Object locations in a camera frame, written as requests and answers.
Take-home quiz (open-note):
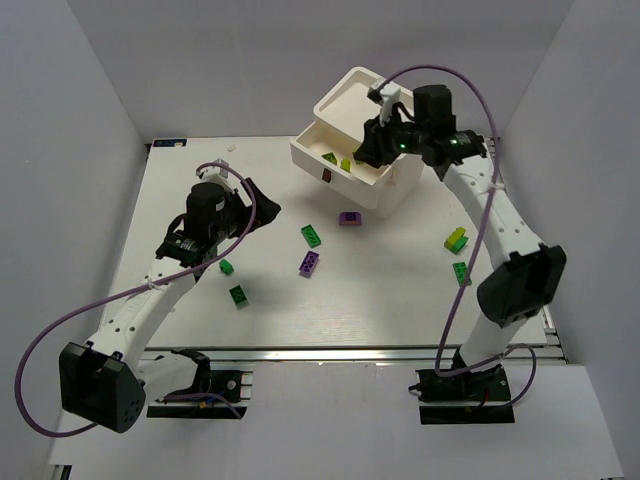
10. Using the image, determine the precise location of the lime small lego brick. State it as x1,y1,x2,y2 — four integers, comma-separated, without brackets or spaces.
340,158,351,172

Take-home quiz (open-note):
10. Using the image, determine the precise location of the lime sloped lego brick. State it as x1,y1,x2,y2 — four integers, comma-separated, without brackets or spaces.
322,152,338,165

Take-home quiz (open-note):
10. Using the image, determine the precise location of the white three-drawer storage box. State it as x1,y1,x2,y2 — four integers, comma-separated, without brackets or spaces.
289,66,426,221

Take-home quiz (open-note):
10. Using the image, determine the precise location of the small green lego brick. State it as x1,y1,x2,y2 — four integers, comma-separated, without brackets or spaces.
218,259,234,276

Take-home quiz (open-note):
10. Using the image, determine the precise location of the lime lego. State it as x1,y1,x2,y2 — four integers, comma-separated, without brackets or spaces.
444,227,466,249

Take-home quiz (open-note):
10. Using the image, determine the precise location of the green sloped lego brick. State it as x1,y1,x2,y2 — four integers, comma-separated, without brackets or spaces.
450,235,469,254

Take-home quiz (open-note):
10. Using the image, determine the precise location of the green 2x3 lego brick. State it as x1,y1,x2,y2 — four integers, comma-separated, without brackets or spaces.
452,261,472,287

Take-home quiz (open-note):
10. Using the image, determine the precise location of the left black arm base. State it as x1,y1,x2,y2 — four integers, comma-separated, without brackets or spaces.
134,348,253,420

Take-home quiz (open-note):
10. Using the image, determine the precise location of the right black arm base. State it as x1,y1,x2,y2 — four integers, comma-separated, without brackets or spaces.
408,366,515,425

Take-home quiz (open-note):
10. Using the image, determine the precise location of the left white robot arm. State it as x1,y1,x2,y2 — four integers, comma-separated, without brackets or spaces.
59,180,281,433

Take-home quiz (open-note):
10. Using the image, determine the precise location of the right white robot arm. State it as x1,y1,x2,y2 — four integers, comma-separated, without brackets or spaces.
354,81,567,377

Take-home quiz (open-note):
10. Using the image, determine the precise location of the green long lego brick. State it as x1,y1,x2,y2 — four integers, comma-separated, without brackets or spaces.
301,224,321,248

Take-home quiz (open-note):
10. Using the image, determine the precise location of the purple long lego brick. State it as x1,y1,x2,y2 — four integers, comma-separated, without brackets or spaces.
299,250,319,278

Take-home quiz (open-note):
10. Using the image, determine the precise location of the purple sloped lego brick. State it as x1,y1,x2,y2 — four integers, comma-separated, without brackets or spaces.
339,211,362,226

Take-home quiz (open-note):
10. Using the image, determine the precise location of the blue label sticker left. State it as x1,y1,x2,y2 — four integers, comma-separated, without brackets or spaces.
152,139,187,148

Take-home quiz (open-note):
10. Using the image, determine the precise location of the green 2x2 lego brick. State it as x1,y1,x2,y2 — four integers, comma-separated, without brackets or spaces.
229,285,248,308

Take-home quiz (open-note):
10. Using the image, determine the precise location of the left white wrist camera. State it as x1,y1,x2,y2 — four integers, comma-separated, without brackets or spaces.
196,158,234,192

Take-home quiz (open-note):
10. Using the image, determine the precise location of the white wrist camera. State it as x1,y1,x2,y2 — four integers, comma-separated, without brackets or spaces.
196,158,234,192
367,78,401,127

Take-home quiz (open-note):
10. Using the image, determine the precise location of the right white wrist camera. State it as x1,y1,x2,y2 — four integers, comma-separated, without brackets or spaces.
367,78,401,127

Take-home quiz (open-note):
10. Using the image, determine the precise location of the aluminium rail front edge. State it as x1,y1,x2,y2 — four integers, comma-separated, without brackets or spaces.
142,346,566,363

